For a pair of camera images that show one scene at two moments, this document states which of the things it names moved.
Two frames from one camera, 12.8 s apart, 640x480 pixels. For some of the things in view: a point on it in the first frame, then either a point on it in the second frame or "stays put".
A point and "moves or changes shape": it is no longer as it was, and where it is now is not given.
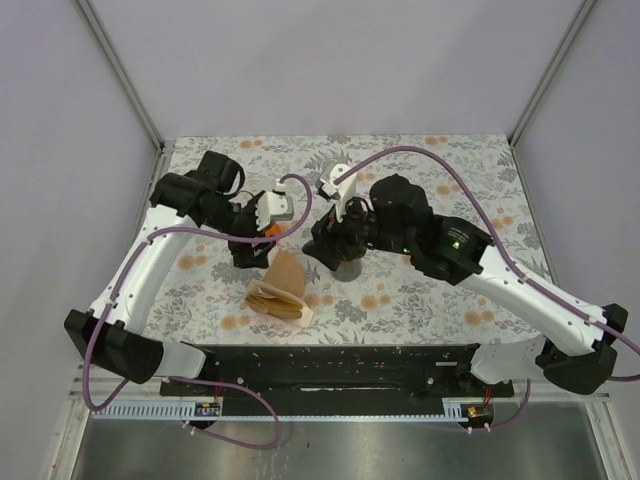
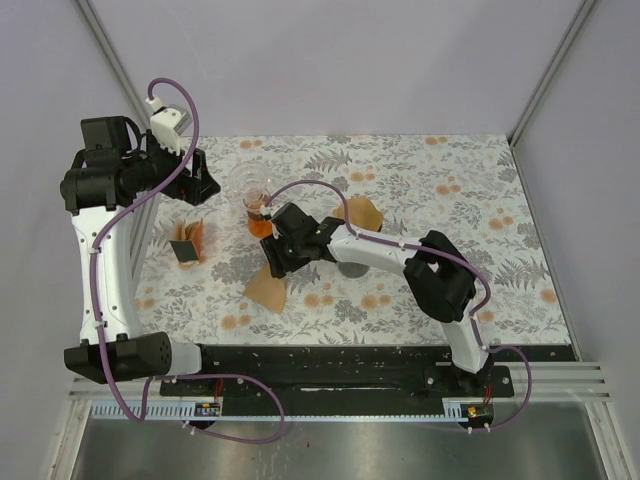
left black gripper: x=245 y=254 → x=195 y=188
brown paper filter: x=286 y=270 moves or changes shape
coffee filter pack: x=276 y=303 → x=187 y=239
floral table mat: x=199 y=292 stays put
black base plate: x=335 y=381 stays put
